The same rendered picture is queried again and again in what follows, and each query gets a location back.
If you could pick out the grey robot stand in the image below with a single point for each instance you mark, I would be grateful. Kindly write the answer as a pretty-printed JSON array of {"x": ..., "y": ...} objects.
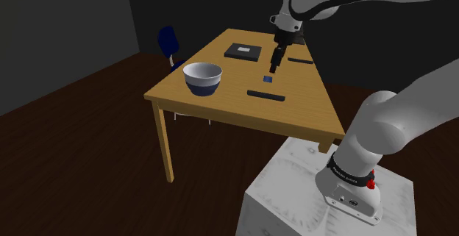
[{"x": 287, "y": 192}]

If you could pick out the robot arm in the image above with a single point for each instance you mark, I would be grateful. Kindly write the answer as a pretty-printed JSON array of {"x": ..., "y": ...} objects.
[{"x": 387, "y": 120}]

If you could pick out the thin black flat bar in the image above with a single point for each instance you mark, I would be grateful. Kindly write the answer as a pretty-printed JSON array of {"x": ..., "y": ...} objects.
[{"x": 300, "y": 60}]

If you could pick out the blue chair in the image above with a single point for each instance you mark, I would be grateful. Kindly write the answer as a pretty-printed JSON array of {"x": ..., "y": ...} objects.
[{"x": 168, "y": 43}]

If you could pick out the white and blue bowl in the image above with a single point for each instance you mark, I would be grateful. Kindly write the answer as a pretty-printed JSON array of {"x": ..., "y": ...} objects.
[{"x": 203, "y": 77}]

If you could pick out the wooden table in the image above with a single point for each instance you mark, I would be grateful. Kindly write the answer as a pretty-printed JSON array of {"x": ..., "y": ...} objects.
[{"x": 236, "y": 95}]

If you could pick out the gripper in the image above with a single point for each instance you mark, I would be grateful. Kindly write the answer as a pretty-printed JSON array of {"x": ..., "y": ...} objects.
[{"x": 285, "y": 37}]

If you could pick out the long black remote control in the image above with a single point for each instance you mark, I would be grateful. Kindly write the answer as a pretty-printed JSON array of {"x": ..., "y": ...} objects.
[{"x": 266, "y": 95}]

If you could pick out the small blue square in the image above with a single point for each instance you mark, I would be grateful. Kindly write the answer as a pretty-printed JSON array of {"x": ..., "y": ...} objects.
[{"x": 267, "y": 79}]

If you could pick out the black book with white label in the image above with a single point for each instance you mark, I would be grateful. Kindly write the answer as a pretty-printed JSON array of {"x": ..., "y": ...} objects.
[{"x": 243, "y": 52}]

